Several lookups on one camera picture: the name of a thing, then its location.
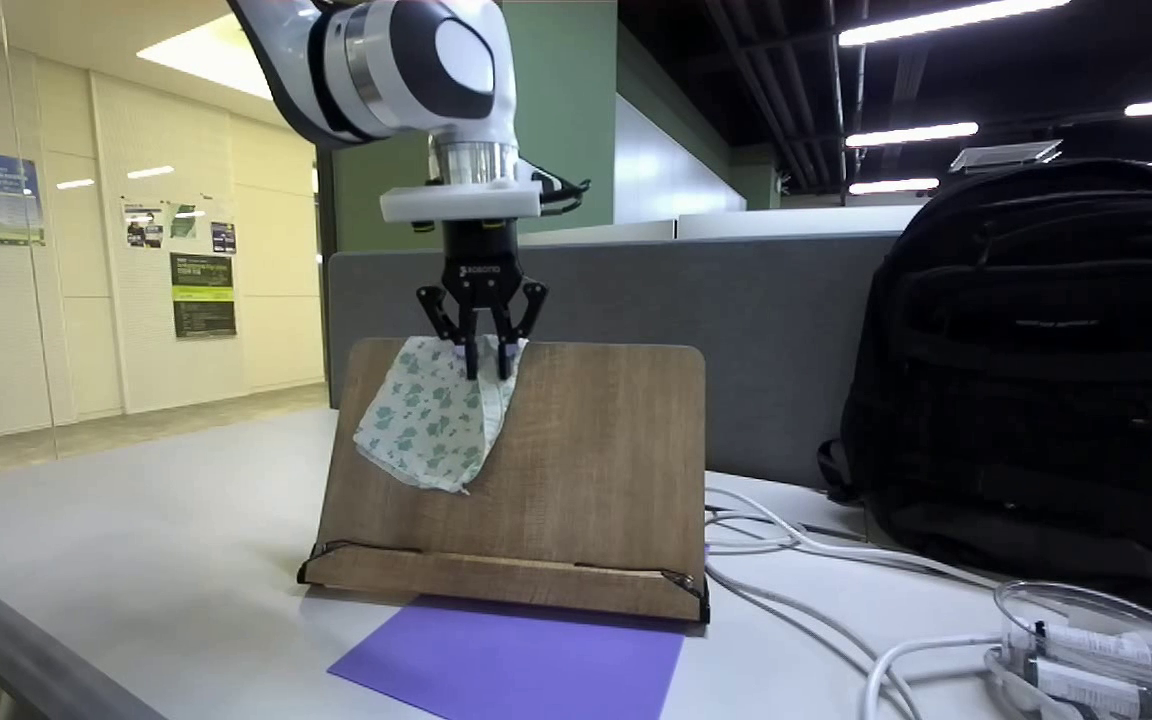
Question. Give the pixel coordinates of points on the white green patterned cloth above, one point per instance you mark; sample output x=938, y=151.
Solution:
x=426, y=420

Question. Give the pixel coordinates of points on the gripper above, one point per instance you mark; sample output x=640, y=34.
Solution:
x=481, y=265

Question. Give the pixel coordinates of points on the white tube with label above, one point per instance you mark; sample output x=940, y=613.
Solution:
x=1096, y=648
x=1096, y=690

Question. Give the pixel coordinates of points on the small green wall poster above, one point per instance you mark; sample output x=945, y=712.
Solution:
x=183, y=221

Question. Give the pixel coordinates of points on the white partition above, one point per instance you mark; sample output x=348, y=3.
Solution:
x=786, y=222

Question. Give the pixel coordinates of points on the ceiling air unit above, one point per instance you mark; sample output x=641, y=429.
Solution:
x=1006, y=156

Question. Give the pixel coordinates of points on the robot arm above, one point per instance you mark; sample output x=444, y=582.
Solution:
x=386, y=60

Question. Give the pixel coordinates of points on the black backpack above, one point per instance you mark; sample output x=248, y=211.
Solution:
x=1036, y=380

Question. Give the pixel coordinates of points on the grey desk partition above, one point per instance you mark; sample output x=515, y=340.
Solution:
x=766, y=340

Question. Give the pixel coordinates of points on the grey bar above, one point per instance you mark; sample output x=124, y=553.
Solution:
x=26, y=650

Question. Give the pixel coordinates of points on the dark green wall poster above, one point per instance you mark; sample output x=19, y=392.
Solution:
x=202, y=295

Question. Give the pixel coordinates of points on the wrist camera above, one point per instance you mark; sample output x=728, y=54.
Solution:
x=456, y=203

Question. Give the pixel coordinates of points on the small dark blue poster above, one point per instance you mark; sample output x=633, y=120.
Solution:
x=223, y=238

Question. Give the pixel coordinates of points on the clear plastic container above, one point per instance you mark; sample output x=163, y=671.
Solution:
x=1046, y=600

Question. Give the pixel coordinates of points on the purple paper sheet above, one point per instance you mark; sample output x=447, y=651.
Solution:
x=516, y=665

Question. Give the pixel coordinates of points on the wooden book stand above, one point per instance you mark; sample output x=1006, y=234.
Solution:
x=586, y=460

